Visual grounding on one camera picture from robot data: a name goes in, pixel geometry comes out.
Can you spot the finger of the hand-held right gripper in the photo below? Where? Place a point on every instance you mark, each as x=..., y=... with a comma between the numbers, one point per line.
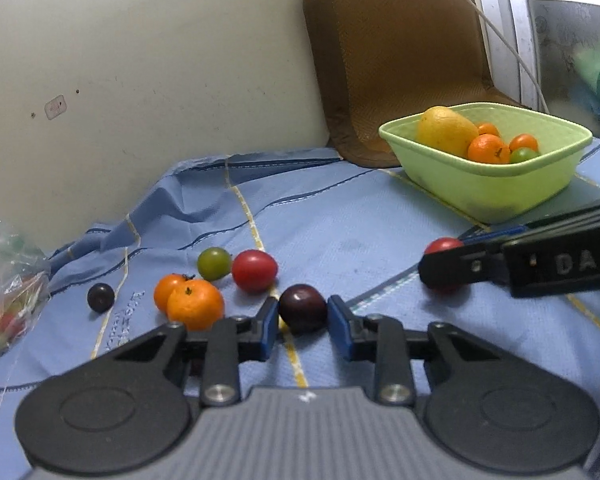
x=500, y=236
x=455, y=270

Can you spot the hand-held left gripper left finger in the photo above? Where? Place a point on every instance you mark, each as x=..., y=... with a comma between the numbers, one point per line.
x=270, y=330

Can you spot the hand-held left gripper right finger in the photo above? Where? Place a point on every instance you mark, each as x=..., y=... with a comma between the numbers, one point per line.
x=339, y=327

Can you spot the red tomato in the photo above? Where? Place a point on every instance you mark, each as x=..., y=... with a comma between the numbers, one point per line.
x=442, y=246
x=254, y=271

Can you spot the dark purple plum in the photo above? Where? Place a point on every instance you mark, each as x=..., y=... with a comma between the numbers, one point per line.
x=302, y=308
x=100, y=297

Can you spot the green plastic basket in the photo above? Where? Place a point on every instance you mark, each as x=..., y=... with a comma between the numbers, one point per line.
x=490, y=190

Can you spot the green tomato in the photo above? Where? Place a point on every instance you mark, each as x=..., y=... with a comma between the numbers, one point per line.
x=524, y=155
x=214, y=263

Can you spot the large orange mandarin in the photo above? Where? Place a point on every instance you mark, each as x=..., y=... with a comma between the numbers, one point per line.
x=487, y=150

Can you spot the large yellow citrus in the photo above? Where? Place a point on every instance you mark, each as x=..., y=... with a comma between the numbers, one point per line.
x=445, y=130

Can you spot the blue bed sheet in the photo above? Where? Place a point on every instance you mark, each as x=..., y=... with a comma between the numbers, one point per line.
x=330, y=220

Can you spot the brown woven seat cushion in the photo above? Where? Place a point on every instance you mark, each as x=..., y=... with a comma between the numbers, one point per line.
x=395, y=60

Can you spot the clear plastic bag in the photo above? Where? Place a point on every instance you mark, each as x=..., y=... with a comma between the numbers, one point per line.
x=10, y=300

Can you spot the white window frame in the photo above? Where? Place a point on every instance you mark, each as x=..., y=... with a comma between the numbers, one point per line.
x=510, y=20

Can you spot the small white wall sticker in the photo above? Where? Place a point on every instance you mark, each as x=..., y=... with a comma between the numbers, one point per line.
x=56, y=108

